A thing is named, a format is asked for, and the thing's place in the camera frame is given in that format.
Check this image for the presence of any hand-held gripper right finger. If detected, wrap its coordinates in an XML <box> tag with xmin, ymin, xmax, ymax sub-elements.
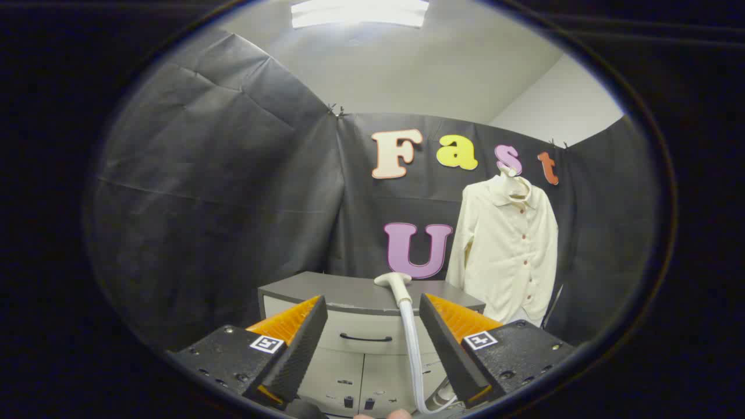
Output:
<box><xmin>419</xmin><ymin>293</ymin><xmax>577</xmax><ymax>408</ymax></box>

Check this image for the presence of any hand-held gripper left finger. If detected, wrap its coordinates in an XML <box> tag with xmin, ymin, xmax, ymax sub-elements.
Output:
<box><xmin>166</xmin><ymin>295</ymin><xmax>328</xmax><ymax>408</ymax></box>

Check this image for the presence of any white garment steamer head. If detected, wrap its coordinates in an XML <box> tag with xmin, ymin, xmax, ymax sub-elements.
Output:
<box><xmin>374</xmin><ymin>272</ymin><xmax>413</xmax><ymax>307</ymax></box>

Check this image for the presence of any cream button-up shirt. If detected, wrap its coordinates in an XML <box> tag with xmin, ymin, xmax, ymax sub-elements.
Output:
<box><xmin>445</xmin><ymin>173</ymin><xmax>559</xmax><ymax>324</ymax></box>

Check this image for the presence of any white clothes hanger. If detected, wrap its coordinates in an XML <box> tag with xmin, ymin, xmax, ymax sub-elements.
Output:
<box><xmin>498</xmin><ymin>166</ymin><xmax>530</xmax><ymax>198</ymax></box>

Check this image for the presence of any grey-topped white cabinet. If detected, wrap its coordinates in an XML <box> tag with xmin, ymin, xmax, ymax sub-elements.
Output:
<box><xmin>258</xmin><ymin>271</ymin><xmax>487</xmax><ymax>417</ymax></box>

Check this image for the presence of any black backdrop cloth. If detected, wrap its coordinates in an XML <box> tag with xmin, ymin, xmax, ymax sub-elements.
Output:
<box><xmin>87</xmin><ymin>29</ymin><xmax>661</xmax><ymax>351</ymax></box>

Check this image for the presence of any ceiling light panel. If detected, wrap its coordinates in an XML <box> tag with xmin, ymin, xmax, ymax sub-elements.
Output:
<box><xmin>291</xmin><ymin>0</ymin><xmax>430</xmax><ymax>29</ymax></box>

